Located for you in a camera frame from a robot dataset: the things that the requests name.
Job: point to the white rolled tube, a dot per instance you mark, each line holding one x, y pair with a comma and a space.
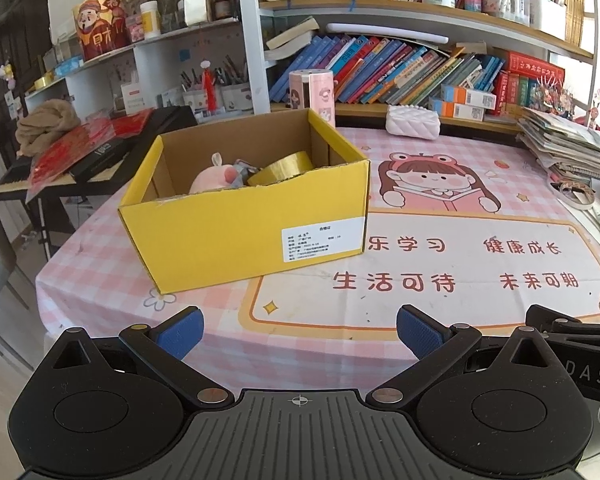
387, 32

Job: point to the red tassel ornament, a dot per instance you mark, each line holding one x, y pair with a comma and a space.
209, 85

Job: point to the row of yellow books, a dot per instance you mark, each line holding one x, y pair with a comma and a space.
575, 7

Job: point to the gold tape roll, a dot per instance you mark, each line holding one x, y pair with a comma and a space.
285, 165

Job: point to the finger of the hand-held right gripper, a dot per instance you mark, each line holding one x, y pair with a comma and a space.
565, 325

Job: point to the stack of papers and magazines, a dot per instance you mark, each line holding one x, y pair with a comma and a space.
567, 142

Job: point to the white box red label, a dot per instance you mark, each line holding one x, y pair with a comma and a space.
133, 96

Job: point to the white quilted pouch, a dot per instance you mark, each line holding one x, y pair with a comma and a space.
412, 121

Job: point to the red paper packets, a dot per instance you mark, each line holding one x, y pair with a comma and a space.
72, 147

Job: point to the red fortune god decoration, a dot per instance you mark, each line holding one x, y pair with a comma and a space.
100, 27

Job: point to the thick beige book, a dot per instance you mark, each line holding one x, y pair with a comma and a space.
292, 35

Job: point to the row of colourful leaning books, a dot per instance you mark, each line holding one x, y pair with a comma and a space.
380, 67

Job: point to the white storage box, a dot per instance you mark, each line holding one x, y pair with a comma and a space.
547, 17

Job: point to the blue flat box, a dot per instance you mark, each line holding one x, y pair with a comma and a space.
70, 65

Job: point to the white bookshelf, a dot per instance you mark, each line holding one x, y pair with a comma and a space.
250, 35

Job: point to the black keyboard piano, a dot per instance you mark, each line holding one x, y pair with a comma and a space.
172, 117

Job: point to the colourful figurine set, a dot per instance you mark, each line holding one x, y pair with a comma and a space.
552, 96

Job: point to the white jar yellow label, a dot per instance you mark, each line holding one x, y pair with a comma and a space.
150, 20

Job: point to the yellow cardboard box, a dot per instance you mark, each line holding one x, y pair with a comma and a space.
220, 245

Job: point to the pink printed tablecloth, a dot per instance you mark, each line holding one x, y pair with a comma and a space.
330, 320

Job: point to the pink plush pig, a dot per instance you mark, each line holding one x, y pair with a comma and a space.
212, 180

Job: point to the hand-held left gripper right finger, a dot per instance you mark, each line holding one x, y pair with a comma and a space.
419, 332

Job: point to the brown glass jar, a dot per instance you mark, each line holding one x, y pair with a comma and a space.
223, 5

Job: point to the pink cartoon canister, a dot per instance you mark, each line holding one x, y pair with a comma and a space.
315, 92

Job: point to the red thick dictionary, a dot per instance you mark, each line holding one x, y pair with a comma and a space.
535, 67

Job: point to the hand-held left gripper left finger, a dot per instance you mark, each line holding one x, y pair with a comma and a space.
185, 332

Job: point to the white pen cup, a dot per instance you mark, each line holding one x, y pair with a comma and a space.
194, 97
235, 94

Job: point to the beige knit cloth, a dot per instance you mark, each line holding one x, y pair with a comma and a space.
47, 125

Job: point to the grey toy car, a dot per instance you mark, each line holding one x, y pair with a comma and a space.
241, 170

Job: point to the orange and white box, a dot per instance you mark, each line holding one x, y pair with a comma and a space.
455, 109
467, 96

